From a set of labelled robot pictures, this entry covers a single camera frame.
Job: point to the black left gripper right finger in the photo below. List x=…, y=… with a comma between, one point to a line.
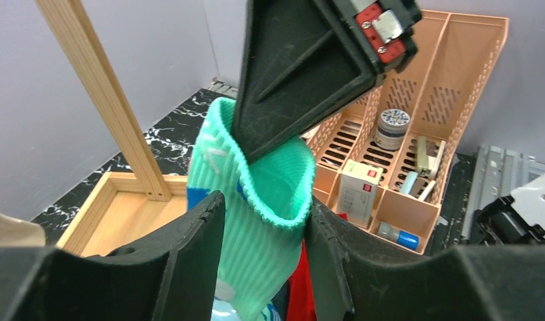
x=358, y=276

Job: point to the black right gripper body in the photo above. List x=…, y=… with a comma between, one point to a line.
x=380, y=32

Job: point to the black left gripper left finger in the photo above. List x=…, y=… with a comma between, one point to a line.
x=169, y=274

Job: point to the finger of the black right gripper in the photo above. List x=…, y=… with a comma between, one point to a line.
x=302, y=62

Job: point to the mint green patterned sock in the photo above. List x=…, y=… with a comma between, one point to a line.
x=267, y=204

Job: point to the blue capped bottle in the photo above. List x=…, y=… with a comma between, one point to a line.
x=398, y=236

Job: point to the red sock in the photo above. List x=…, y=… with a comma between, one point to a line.
x=301, y=292

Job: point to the dark navy sock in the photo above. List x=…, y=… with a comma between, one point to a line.
x=279, y=305

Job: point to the white cardboard box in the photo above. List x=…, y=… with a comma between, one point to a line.
x=357, y=191

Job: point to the round patterned tape roll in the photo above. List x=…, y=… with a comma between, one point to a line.
x=391, y=129

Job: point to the peach plastic desk organizer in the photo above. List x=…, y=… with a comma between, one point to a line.
x=439, y=89

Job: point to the white pink stapler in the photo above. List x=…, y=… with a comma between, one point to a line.
x=428, y=157

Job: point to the beige brown sock left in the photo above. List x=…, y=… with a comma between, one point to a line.
x=19, y=233

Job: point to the grey metal rail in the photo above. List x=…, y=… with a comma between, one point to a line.
x=497, y=172

